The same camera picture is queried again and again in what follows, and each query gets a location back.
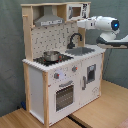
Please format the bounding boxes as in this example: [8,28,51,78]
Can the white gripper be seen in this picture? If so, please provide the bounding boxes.
[77,17,96,30]

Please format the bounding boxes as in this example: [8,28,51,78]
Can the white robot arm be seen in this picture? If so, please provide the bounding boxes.
[77,16,128,49]

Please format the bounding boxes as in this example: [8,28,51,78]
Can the wooden toy kitchen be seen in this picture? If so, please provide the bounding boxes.
[22,2,104,127]

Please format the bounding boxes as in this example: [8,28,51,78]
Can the toy microwave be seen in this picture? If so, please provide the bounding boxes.
[66,3,90,21]

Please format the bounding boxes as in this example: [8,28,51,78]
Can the black toy faucet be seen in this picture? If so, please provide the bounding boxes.
[67,33,82,49]

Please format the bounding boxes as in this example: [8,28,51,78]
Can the grey toy sink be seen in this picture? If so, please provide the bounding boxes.
[66,47,94,56]

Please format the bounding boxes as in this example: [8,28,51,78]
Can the grey range hood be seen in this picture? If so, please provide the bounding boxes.
[35,6,64,27]

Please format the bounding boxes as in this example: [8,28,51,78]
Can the black toy stovetop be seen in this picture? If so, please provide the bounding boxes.
[34,54,72,66]

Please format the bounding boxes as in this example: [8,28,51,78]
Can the cabinet door with dispenser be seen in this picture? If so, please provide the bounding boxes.
[80,56,102,105]

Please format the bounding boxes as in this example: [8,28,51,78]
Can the right red stove knob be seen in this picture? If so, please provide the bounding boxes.
[72,66,78,72]

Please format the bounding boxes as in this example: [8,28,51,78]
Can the red stove knob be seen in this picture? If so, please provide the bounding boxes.
[72,66,78,72]
[54,73,60,79]

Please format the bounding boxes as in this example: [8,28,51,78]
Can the silver toy pot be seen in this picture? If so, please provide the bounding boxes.
[44,51,60,61]

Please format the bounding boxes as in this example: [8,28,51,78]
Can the left red stove knob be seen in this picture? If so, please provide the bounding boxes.
[54,73,60,79]

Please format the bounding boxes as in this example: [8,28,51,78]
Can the toy oven door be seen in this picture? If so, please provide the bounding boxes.
[56,81,74,111]

